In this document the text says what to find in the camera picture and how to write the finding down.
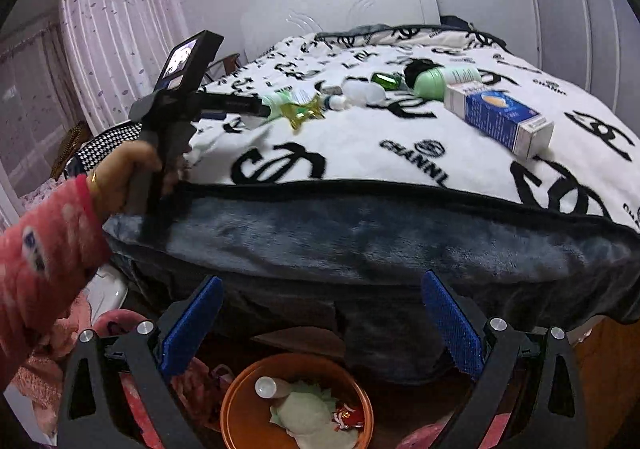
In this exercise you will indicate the white bed headboard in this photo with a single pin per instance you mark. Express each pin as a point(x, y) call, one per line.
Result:
point(267, 22)

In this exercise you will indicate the black sock ball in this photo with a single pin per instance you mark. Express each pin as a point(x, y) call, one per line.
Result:
point(415, 67)

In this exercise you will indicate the wooden chair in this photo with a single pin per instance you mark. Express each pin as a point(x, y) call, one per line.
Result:
point(223, 66)

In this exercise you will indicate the green glass bottle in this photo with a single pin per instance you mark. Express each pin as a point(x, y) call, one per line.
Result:
point(390, 81)

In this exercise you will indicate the left forearm pink sleeve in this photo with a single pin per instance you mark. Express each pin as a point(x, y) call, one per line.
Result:
point(47, 258)

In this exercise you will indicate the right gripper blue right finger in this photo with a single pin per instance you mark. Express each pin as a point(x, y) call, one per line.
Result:
point(457, 330)

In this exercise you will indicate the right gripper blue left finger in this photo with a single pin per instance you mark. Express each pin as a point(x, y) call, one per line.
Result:
point(185, 324)

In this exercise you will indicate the white green plush toy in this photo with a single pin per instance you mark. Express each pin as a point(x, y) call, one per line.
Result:
point(306, 416)

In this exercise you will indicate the pink patterned curtain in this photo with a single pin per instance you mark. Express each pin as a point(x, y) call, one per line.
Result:
point(70, 70)

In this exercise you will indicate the person's left hand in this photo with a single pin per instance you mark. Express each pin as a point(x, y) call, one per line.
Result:
point(109, 183)

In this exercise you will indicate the green roll-on bottle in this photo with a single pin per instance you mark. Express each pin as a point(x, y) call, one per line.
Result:
point(432, 84)

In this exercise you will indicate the white black logo blanket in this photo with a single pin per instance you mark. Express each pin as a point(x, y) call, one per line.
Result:
point(372, 195)

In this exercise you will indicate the white plastic bottle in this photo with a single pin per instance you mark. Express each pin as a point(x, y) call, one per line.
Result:
point(363, 93)

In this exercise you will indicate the grey wardrobe doors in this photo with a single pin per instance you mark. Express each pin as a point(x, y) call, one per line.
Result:
point(595, 45)

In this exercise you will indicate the pink fluffy towel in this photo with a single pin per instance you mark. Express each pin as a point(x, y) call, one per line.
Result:
point(41, 377)

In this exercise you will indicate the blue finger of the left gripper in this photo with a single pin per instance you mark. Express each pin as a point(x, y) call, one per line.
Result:
point(218, 106)

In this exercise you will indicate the blue white carton box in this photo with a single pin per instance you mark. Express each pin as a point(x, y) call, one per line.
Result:
point(520, 129)

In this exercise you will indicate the orange trash bin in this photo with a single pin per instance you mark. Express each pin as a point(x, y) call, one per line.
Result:
point(245, 417)

